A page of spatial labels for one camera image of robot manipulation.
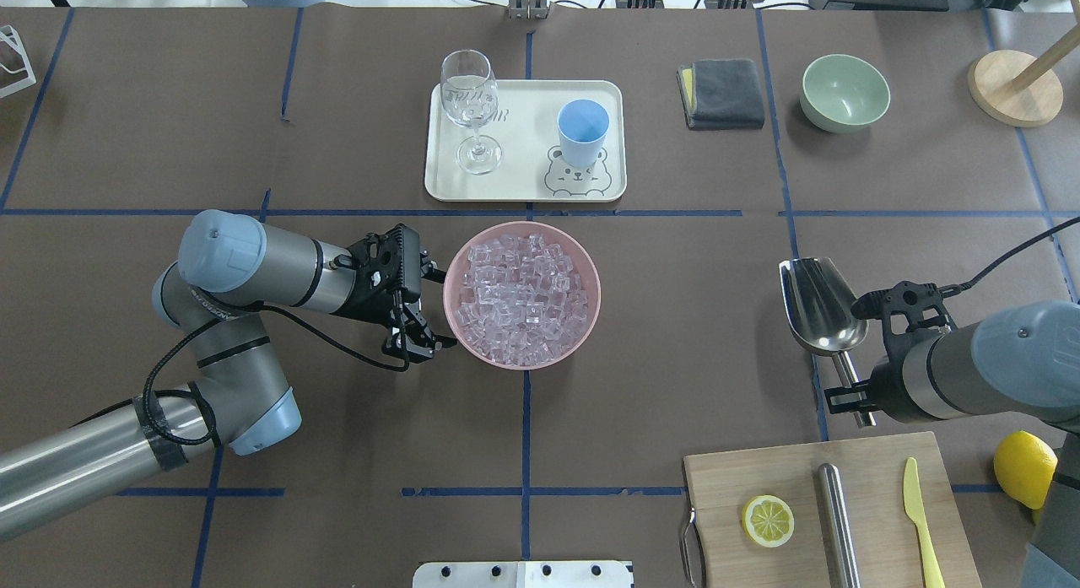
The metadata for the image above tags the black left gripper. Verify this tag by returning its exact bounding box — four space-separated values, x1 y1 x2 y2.
332 225 458 364

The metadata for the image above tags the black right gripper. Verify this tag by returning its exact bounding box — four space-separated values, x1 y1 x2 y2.
824 281 957 405

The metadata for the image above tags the steel ice scoop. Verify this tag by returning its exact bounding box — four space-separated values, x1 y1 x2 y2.
778 257 876 427

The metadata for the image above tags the pink bowl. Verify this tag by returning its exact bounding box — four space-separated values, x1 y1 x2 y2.
443 222 602 370

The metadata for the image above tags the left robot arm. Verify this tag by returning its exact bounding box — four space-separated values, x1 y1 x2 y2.
1 210 456 542

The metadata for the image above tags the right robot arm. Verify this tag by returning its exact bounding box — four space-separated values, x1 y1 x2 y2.
823 281 1079 587

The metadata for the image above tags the clear ice cubes pile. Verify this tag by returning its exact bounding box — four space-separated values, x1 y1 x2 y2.
456 232 589 358

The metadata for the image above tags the light blue cup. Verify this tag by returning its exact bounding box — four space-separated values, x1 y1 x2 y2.
556 99 611 168

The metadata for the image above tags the cream bear tray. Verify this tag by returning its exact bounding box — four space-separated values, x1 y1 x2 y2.
424 79 627 202

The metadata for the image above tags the yellow plastic knife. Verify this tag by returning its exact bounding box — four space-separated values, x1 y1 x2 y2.
901 457 945 587

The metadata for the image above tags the whole yellow lemon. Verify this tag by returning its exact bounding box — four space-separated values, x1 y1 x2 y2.
993 430 1058 510

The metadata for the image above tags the steel cylinder muddler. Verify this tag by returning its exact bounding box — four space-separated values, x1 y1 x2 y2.
816 462 861 587

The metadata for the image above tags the clear wine glass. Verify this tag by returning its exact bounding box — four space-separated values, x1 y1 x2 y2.
440 49 502 175

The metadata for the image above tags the green bowl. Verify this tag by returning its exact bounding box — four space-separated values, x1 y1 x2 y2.
799 54 892 134

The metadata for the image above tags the wooden cutting board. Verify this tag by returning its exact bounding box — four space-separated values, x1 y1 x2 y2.
683 433 982 587

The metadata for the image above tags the wooden stand base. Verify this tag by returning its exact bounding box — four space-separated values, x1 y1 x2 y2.
967 26 1079 126

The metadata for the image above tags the lemon half slice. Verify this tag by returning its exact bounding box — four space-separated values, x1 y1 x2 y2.
741 494 796 548

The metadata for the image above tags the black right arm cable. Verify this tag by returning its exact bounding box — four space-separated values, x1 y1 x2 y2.
939 217 1080 295

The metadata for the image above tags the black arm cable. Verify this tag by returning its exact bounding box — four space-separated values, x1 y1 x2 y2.
939 217 1080 295
141 303 411 447

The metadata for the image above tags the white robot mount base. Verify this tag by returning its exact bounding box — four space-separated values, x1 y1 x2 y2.
411 558 635 587

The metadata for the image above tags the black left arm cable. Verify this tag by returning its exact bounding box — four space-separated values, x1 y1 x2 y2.
141 303 411 447

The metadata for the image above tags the white wire rack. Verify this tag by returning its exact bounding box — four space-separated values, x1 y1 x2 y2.
1 25 37 99

